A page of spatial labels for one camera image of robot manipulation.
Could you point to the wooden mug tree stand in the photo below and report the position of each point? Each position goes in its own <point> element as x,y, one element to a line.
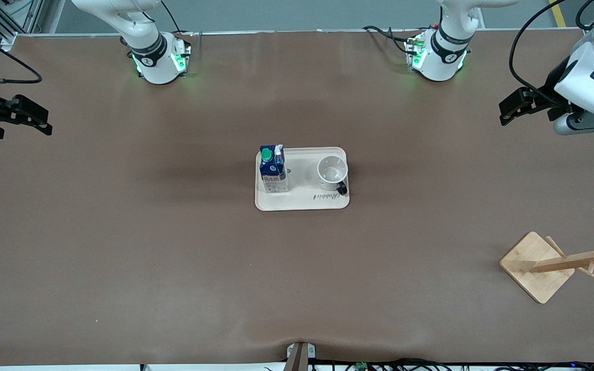
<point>537,265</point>

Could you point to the white tray with rabbit print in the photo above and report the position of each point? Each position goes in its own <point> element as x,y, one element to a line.
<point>302,201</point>

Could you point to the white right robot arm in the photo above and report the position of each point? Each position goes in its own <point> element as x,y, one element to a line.
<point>155,56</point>

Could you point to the blue milk carton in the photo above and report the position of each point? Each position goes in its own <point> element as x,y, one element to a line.
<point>273,170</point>

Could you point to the aluminium frame post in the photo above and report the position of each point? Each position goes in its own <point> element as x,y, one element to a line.
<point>3,20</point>

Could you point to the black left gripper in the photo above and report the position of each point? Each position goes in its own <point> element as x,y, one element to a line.
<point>548,98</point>

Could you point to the white smiley mug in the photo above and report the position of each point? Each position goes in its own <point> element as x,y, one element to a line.
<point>332,172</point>

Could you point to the brown table cover mat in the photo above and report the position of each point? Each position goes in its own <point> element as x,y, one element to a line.
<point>297,288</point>

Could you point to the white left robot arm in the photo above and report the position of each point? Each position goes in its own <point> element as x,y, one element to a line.
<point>593,67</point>

